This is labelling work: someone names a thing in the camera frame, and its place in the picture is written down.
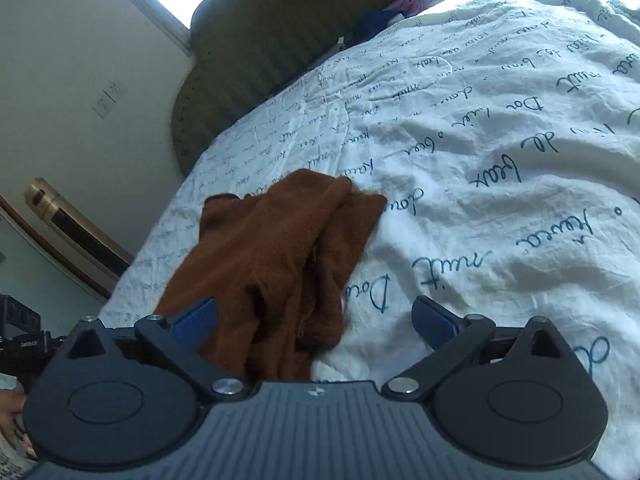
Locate brown knit sweater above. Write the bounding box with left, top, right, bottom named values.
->
left=155, top=169, right=386, bottom=384

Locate patterned knit sleeve forearm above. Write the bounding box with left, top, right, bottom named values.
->
left=0, top=439, right=37, bottom=480

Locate person's left hand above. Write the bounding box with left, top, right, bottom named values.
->
left=0, top=389, right=38, bottom=460

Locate gold tower fan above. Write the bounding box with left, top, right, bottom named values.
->
left=24, top=178, right=134, bottom=278

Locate white quilt with script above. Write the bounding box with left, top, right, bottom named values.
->
left=101, top=0, right=639, bottom=479

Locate dark blue cloth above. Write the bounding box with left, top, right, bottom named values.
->
left=346, top=9, right=405, bottom=46

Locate green padded headboard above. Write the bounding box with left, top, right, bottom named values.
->
left=171, top=0, right=395, bottom=174

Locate white wall socket pair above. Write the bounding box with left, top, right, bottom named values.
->
left=91, top=80, right=126, bottom=118

